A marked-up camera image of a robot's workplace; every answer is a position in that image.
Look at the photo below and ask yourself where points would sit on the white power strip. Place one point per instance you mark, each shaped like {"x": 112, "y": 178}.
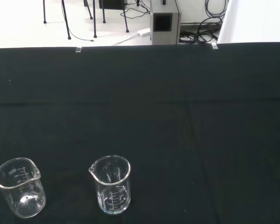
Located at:
{"x": 144, "y": 32}

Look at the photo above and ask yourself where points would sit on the clear cloth clip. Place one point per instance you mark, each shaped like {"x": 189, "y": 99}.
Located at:
{"x": 214, "y": 46}
{"x": 78, "y": 49}

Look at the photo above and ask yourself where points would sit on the black bench cloth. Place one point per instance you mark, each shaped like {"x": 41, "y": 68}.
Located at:
{"x": 140, "y": 116}

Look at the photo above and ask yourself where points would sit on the black tripod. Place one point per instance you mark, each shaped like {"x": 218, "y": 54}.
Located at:
{"x": 65, "y": 21}
{"x": 94, "y": 23}

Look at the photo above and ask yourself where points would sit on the grey metal cabinet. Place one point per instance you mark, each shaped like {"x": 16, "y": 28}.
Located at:
{"x": 164, "y": 35}

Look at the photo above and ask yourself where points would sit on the white panel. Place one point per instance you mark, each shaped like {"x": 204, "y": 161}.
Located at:
{"x": 256, "y": 21}

